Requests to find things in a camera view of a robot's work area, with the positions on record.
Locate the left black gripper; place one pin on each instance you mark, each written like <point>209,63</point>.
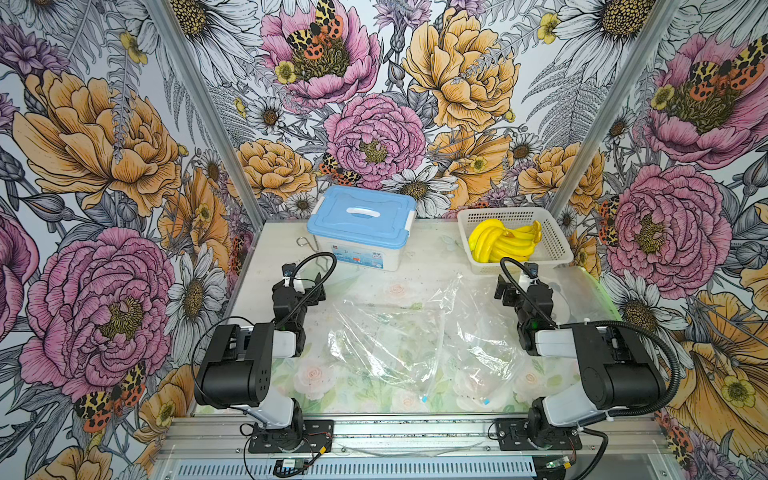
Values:
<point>314,298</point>

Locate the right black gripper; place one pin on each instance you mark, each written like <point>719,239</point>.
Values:
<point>509,293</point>

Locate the yellow banana bunch small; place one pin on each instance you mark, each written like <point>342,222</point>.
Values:
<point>510,246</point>

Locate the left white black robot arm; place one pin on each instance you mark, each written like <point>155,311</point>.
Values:
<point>236,369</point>

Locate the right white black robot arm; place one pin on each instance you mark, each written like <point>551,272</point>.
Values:
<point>624,370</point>

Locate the white plastic basket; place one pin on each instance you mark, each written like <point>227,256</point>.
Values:
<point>553,249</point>

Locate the blue lid storage box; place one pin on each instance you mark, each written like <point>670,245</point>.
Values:
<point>365,227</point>

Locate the small green circuit board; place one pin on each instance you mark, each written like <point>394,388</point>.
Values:
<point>286,468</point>

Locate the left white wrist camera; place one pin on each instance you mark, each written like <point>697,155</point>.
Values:
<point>288,273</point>

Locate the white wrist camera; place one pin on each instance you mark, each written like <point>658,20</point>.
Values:
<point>528,275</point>
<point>288,273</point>

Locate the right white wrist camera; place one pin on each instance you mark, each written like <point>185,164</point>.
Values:
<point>528,275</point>

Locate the metal wire clip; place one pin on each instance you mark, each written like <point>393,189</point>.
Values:
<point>310,243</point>

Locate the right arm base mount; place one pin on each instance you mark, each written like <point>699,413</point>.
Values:
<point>518,434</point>

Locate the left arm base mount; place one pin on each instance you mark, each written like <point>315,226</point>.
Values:
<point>310,438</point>

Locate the aluminium front rail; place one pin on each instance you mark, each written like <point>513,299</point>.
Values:
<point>417,446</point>

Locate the right aluminium corner post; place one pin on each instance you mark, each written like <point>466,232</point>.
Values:
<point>646,45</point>

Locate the aluminium corner post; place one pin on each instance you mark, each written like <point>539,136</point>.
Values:
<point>646,45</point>
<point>185,62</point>

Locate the left aluminium corner post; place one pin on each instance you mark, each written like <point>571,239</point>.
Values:
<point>185,62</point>

